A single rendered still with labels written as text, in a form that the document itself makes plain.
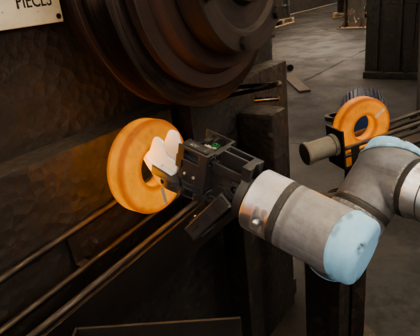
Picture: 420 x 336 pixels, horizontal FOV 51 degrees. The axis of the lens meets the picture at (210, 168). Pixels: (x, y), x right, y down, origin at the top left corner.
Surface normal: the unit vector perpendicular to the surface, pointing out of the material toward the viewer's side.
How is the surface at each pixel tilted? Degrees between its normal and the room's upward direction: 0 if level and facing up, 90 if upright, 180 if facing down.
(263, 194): 41
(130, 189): 89
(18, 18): 90
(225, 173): 90
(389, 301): 0
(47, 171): 90
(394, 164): 26
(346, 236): 46
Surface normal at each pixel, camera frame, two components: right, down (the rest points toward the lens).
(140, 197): 0.80, 0.14
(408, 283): -0.11, -0.92
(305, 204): -0.14, -0.60
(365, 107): 0.32, 0.33
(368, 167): -0.61, -0.47
